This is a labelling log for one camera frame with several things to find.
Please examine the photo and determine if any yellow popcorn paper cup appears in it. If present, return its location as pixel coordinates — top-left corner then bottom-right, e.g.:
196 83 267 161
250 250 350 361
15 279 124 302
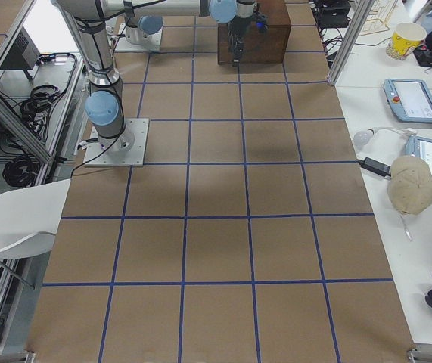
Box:
386 23 427 61

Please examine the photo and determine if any beige baseball cap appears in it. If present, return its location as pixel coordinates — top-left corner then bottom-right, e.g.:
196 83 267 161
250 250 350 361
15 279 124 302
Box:
387 155 432 215

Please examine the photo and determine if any dark wooden drawer box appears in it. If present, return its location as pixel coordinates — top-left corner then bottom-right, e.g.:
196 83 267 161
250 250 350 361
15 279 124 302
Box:
217 1 291 65

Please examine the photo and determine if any black power adapter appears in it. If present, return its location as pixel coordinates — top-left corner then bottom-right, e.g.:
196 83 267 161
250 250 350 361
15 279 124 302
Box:
357 157 391 177

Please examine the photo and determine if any white light bulb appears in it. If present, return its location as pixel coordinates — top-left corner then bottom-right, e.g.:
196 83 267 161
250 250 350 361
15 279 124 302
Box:
353 129 375 148

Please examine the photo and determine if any white plastic chair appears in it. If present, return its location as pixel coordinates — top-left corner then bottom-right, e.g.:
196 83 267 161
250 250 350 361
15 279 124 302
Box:
0 178 71 259

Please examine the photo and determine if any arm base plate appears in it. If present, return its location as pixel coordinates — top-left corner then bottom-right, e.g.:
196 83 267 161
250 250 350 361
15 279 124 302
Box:
114 23 163 53
83 118 149 167

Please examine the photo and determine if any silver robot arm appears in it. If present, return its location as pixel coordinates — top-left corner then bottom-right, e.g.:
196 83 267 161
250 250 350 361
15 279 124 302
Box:
54 1 267 98
125 16 163 44

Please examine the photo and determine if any aluminium frame post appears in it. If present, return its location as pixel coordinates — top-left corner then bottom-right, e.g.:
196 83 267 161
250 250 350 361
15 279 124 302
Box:
327 0 375 85

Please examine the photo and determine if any gold wire rack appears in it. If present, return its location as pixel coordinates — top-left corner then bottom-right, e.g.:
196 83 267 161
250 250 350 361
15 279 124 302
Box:
360 0 397 36

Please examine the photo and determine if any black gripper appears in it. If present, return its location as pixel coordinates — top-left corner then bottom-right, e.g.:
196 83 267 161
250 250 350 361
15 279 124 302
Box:
228 11 267 67

